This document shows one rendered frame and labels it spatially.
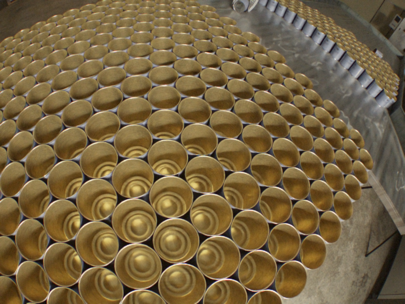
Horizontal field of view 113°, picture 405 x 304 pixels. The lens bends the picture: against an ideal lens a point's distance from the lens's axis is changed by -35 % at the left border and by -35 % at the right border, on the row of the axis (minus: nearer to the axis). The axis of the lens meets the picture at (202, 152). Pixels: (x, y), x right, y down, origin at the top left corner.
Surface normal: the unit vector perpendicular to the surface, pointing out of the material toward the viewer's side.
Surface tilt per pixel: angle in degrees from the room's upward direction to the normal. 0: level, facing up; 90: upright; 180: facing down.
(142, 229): 2
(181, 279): 2
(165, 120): 89
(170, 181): 89
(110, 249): 2
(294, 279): 89
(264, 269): 88
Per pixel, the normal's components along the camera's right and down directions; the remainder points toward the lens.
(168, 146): 0.06, 0.88
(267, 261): -0.93, 0.19
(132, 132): 0.29, 0.87
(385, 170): 0.17, -0.46
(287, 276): -0.98, -0.11
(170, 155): -0.20, 0.83
